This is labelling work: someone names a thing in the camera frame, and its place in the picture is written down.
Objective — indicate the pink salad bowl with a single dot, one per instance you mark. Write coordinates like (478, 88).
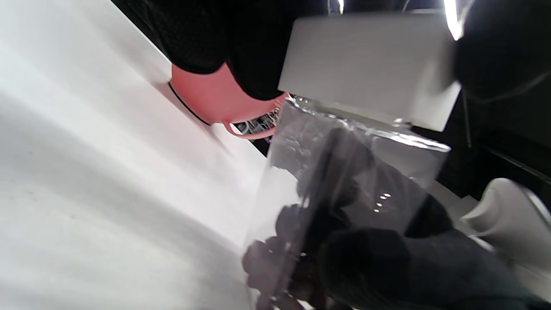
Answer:
(211, 97)

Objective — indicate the person's right hand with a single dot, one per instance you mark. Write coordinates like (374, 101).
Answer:
(430, 271)

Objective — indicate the grey white right controller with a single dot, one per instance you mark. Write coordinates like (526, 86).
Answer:
(508, 215)

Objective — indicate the pile of dark red cranberries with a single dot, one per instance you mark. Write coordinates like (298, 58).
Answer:
(267, 267)

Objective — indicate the person's left hand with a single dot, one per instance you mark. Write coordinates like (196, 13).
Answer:
(241, 38)

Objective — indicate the white square jar lid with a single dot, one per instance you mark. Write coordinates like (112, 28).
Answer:
(370, 64)

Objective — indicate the clear plastic jar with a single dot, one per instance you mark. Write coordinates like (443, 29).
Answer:
(400, 168)

